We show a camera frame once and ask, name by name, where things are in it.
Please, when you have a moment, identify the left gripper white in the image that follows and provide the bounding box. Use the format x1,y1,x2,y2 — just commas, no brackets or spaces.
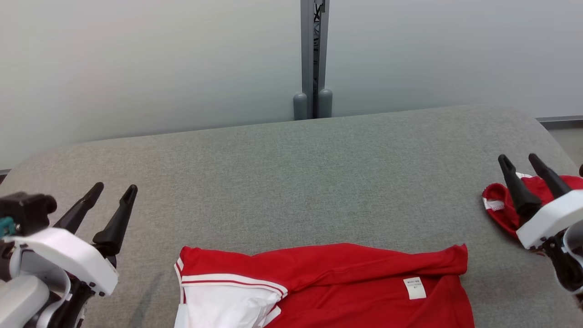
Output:
4,182,138,297

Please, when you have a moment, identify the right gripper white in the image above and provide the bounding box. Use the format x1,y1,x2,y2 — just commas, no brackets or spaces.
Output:
497,153,583,250

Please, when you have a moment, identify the red shorts white stripe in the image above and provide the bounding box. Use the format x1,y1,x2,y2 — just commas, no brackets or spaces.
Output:
482,172,583,241

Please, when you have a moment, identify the red and white shirt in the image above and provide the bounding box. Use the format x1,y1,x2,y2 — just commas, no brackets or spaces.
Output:
173,243,475,328

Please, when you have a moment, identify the grey metal base bracket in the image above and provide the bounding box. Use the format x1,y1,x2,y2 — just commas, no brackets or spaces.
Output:
537,116,583,129

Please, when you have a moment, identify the grey rounded post foot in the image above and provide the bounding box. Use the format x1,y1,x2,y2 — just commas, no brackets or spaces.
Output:
317,89,333,119
293,92,309,121

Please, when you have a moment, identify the grey metal partition post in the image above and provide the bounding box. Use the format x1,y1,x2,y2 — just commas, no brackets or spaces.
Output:
300,0,329,120

